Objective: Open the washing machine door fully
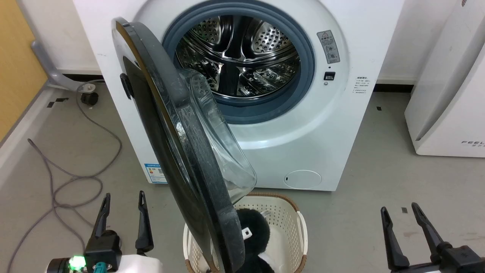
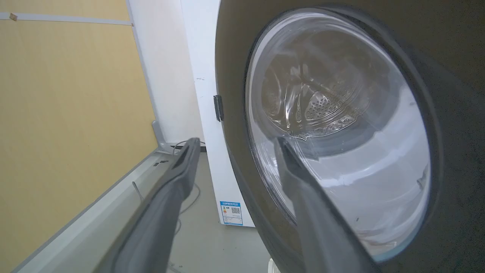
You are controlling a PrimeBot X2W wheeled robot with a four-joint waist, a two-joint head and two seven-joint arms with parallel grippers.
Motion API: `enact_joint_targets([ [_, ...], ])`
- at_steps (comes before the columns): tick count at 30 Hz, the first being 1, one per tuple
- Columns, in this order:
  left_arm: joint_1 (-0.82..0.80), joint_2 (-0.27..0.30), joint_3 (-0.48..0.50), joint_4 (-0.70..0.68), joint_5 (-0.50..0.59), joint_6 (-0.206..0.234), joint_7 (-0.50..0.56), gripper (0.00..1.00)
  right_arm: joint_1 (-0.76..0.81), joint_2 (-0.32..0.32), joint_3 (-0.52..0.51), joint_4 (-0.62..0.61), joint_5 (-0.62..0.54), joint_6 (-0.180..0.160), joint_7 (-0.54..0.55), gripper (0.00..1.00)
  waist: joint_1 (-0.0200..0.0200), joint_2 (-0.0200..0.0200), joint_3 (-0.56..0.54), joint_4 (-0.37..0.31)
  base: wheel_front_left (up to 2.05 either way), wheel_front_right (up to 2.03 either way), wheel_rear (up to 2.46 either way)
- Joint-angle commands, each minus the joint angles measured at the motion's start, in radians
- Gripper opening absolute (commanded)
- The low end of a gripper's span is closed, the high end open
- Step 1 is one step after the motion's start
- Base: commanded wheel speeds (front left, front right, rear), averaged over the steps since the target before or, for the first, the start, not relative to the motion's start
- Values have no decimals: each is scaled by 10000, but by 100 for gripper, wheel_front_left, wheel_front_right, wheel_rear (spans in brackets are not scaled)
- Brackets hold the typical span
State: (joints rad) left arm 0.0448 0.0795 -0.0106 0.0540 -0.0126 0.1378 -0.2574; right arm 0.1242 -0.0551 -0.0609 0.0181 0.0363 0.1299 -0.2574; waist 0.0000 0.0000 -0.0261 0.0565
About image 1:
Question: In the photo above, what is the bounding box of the black round washing machine door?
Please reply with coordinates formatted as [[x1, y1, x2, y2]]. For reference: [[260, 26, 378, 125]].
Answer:
[[111, 17, 257, 273]]

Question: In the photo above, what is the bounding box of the black and white plush toy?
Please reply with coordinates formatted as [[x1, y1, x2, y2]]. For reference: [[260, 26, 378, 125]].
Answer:
[[234, 208, 277, 273]]

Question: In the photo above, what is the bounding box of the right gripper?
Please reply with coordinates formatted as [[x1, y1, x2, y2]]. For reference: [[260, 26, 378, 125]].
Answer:
[[381, 202, 485, 273]]

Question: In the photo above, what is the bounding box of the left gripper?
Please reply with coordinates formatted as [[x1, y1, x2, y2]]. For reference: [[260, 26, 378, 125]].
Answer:
[[47, 191, 164, 273]]

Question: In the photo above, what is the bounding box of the orange wooden panel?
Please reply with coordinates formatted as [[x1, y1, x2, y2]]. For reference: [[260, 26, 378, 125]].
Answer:
[[0, 0, 48, 143]]

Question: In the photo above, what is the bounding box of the thin grey power cable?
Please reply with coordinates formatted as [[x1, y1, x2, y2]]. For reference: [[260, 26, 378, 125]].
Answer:
[[7, 82, 123, 273]]

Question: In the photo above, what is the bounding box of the shiny steel washer drum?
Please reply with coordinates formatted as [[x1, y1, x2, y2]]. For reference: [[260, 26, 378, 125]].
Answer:
[[175, 15, 302, 97]]

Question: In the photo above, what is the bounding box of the white air purifier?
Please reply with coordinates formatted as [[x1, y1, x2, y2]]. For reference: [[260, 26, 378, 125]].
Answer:
[[404, 0, 485, 158]]

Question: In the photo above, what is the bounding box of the small printed text label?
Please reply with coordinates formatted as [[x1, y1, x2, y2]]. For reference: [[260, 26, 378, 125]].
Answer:
[[352, 76, 370, 95]]

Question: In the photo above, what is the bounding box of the grey rubber door gasket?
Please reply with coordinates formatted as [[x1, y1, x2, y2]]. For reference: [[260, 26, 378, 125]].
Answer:
[[162, 2, 316, 125]]

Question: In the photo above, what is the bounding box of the white plastic laundry basket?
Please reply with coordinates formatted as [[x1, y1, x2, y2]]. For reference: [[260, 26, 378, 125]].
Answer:
[[183, 192, 308, 273]]

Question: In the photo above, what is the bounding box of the blue energy label sticker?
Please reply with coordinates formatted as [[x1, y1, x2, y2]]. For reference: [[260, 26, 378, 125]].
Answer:
[[144, 163, 168, 184]]

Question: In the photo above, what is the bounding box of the grey warning sticker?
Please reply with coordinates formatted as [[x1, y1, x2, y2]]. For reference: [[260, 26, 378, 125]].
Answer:
[[317, 30, 340, 64]]

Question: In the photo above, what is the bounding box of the white front-load washing machine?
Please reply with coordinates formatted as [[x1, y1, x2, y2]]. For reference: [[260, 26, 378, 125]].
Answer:
[[73, 0, 405, 192]]

